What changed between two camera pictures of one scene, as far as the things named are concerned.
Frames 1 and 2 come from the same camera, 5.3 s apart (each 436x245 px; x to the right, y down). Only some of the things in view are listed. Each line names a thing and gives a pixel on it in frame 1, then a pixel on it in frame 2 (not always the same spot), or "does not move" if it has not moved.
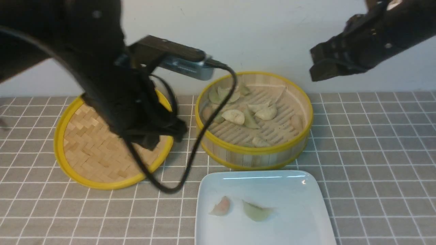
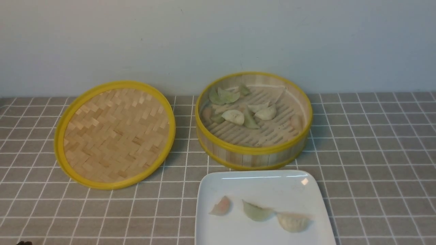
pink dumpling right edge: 297,121 does not move
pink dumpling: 222,208 does not move
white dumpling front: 257,142 -> 293,222
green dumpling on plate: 256,213 does not move
